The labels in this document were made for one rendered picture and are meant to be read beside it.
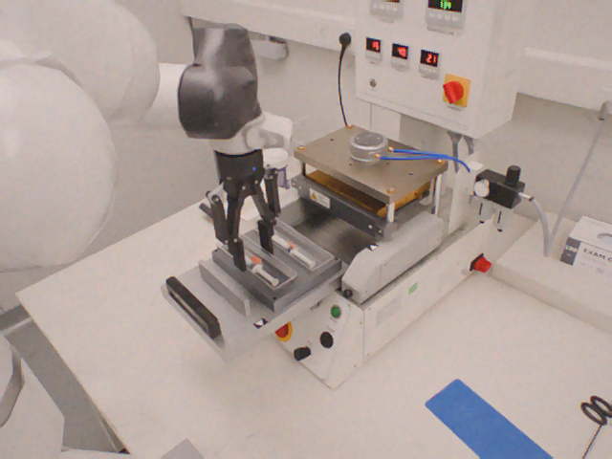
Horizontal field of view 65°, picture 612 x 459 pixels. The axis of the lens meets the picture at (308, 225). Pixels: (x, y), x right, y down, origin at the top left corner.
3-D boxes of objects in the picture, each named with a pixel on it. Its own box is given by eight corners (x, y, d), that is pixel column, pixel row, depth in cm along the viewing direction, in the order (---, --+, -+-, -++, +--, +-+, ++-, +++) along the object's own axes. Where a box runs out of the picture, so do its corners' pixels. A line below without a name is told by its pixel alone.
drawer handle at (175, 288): (178, 289, 90) (173, 273, 87) (222, 334, 80) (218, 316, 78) (168, 295, 88) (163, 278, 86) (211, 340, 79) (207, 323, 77)
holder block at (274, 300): (276, 226, 104) (275, 216, 103) (341, 269, 92) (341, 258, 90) (212, 260, 96) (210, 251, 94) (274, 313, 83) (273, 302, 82)
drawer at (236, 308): (281, 234, 108) (278, 206, 104) (352, 281, 94) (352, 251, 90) (163, 299, 93) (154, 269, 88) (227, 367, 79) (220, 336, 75)
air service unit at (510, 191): (464, 207, 106) (474, 147, 97) (527, 236, 97) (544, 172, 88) (450, 217, 103) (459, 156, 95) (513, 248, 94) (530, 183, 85)
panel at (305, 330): (240, 307, 115) (258, 236, 109) (325, 384, 96) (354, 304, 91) (233, 308, 114) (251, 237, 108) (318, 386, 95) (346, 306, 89)
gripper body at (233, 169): (246, 130, 80) (251, 178, 86) (202, 146, 76) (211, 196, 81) (273, 143, 76) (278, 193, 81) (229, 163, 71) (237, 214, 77)
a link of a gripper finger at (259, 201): (237, 174, 81) (243, 168, 81) (259, 218, 89) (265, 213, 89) (251, 182, 78) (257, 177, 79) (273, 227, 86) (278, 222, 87)
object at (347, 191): (360, 163, 115) (360, 126, 110) (435, 197, 102) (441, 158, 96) (306, 190, 106) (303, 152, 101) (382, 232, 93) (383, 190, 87)
